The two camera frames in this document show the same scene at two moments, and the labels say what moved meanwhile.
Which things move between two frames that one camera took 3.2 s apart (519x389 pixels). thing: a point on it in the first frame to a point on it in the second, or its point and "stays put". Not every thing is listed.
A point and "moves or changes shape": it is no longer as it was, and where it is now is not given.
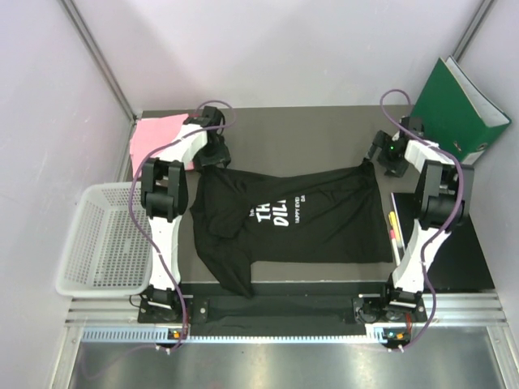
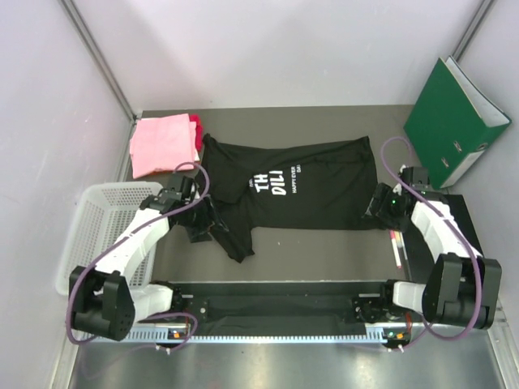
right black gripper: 383,141 to 383,194
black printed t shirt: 242,218 moves or changes shape
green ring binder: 456,113 stays put
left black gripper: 220,156 to 209,221
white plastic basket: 105,254 stays put
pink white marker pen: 392,237 stays put
